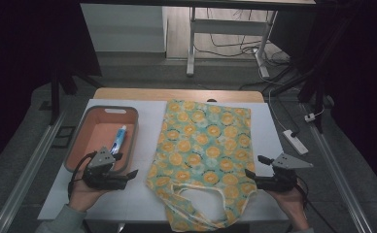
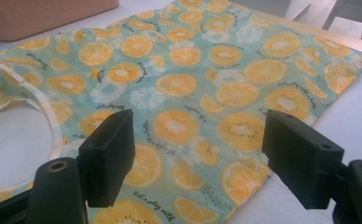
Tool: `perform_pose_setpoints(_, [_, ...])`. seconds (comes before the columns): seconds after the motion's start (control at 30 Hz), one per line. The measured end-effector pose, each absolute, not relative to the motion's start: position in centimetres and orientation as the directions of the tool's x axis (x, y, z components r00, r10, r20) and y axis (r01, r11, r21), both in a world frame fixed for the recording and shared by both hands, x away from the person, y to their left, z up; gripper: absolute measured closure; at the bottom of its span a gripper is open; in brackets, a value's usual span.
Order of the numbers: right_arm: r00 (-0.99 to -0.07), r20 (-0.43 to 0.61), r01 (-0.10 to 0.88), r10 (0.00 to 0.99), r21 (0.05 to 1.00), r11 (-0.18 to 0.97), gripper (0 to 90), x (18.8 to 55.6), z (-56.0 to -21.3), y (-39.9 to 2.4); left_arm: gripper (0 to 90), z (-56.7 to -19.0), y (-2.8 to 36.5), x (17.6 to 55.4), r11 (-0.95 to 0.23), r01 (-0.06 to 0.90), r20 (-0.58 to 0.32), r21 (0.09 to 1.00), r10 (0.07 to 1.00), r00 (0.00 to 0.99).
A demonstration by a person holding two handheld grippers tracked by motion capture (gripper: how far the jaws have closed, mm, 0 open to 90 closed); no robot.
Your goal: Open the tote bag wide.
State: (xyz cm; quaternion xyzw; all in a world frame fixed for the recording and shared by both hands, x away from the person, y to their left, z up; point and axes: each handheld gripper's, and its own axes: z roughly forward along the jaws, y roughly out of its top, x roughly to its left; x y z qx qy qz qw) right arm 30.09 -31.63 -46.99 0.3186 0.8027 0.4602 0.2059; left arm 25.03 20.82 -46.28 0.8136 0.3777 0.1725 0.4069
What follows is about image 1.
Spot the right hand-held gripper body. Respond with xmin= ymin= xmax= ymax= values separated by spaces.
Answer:
xmin=257 ymin=152 xmax=314 ymax=192

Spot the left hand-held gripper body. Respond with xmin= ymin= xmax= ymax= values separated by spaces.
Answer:
xmin=81 ymin=147 xmax=129 ymax=191

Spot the white and blue toothpaste tube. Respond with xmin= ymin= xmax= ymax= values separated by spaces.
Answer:
xmin=109 ymin=125 xmax=127 ymax=155

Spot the orange basket with grey rim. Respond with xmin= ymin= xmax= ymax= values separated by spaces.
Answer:
xmin=63 ymin=105 xmax=140 ymax=174

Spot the orange print green tote bag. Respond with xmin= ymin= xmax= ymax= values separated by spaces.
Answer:
xmin=145 ymin=99 xmax=258 ymax=233

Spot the person's left hand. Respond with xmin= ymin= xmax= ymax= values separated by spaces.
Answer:
xmin=68 ymin=179 xmax=108 ymax=213

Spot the person's right hand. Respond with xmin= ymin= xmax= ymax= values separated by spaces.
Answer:
xmin=267 ymin=185 xmax=309 ymax=232

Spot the white power strip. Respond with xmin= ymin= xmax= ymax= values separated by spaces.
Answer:
xmin=282 ymin=129 xmax=310 ymax=155

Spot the white table mat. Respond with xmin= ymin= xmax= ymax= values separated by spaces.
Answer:
xmin=37 ymin=98 xmax=290 ymax=222

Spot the wooden table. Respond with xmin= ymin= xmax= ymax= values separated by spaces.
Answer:
xmin=93 ymin=86 xmax=265 ymax=104

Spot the black metal stand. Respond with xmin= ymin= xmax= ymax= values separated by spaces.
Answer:
xmin=49 ymin=64 xmax=103 ymax=125
xmin=268 ymin=16 xmax=350 ymax=134

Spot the dark curtain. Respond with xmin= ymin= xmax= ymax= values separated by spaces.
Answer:
xmin=0 ymin=0 xmax=102 ymax=176
xmin=322 ymin=0 xmax=377 ymax=198

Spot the white panel board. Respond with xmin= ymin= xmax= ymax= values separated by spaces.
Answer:
xmin=80 ymin=3 xmax=168 ymax=53

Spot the white standing desk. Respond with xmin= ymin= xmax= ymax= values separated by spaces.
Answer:
xmin=79 ymin=0 xmax=317 ymax=79

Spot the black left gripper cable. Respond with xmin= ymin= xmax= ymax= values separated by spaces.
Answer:
xmin=67 ymin=150 xmax=97 ymax=199

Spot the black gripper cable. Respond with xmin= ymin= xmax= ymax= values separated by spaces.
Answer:
xmin=67 ymin=150 xmax=97 ymax=199
xmin=294 ymin=176 xmax=330 ymax=233

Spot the white power cable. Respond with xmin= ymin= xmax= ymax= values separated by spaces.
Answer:
xmin=267 ymin=81 xmax=291 ymax=132

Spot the black floor frame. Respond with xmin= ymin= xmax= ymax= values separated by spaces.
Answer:
xmin=39 ymin=100 xmax=76 ymax=150

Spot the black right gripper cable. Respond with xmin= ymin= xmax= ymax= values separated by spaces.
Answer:
xmin=294 ymin=176 xmax=330 ymax=233

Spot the aluminium rail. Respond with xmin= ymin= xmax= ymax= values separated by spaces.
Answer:
xmin=0 ymin=110 xmax=68 ymax=233
xmin=301 ymin=103 xmax=375 ymax=233

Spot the thick black floor cable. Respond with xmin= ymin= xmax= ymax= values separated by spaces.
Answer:
xmin=238 ymin=64 xmax=304 ymax=98

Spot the tangle of thin black cables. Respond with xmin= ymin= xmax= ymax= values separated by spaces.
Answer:
xmin=194 ymin=8 xmax=291 ymax=66

